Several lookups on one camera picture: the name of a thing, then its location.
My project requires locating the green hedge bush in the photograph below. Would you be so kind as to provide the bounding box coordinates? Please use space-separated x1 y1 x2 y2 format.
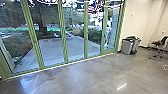
71 27 104 46

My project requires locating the white garden statue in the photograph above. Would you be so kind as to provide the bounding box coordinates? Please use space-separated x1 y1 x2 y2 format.
103 16 114 49

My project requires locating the green lidded trash bin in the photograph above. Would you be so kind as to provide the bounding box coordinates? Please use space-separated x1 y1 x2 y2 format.
128 35 142 54

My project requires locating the dark tree trunk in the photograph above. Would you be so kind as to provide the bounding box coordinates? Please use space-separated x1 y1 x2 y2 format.
34 3 49 33

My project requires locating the black swivel chair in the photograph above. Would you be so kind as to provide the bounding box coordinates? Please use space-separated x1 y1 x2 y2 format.
149 35 168 61

